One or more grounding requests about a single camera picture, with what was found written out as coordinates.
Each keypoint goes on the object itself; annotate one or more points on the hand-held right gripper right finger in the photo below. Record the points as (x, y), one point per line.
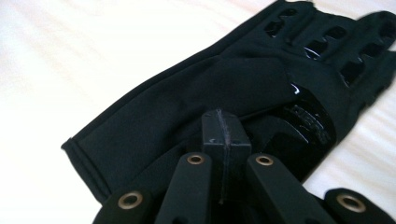
(238, 137)

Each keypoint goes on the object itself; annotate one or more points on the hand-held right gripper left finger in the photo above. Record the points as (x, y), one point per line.
(214, 133)

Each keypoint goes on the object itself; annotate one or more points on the black glove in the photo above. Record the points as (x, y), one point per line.
(193, 84)

